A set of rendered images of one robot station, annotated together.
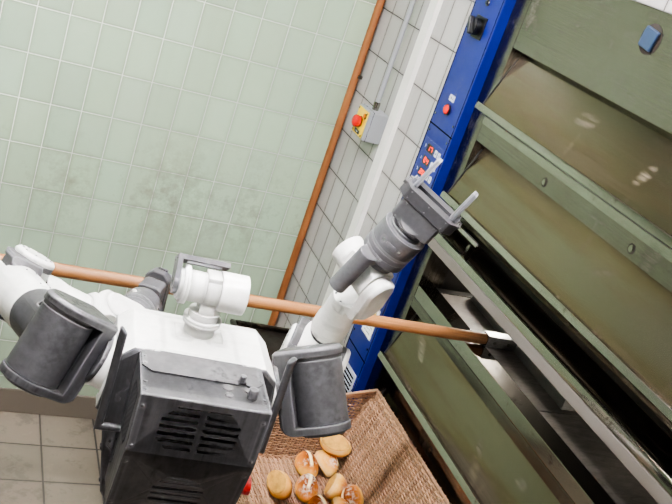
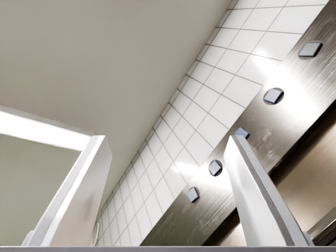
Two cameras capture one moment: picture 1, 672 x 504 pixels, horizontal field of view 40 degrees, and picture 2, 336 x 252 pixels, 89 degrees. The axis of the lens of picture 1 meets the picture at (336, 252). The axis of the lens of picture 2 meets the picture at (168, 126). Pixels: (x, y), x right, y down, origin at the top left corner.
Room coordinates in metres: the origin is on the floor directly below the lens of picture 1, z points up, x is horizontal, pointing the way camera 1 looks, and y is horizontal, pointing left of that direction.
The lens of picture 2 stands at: (1.46, -0.11, 1.67)
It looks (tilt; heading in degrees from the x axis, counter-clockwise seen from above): 52 degrees up; 320
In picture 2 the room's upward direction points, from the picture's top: 37 degrees counter-clockwise
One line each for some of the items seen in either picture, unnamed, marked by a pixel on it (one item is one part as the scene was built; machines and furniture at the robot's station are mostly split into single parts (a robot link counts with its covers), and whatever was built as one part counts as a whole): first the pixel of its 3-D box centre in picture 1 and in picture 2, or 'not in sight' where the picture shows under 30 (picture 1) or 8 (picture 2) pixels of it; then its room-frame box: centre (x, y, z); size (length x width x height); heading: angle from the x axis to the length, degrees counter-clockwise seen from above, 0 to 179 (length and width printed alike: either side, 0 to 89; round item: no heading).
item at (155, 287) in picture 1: (145, 302); not in sight; (1.79, 0.35, 1.19); 0.12 x 0.10 x 0.13; 176
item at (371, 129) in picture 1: (369, 123); not in sight; (3.01, 0.04, 1.46); 0.10 x 0.07 x 0.10; 26
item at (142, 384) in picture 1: (179, 419); not in sight; (1.30, 0.15, 1.26); 0.34 x 0.30 x 0.36; 109
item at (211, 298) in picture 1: (212, 296); not in sight; (1.36, 0.16, 1.46); 0.10 x 0.07 x 0.09; 109
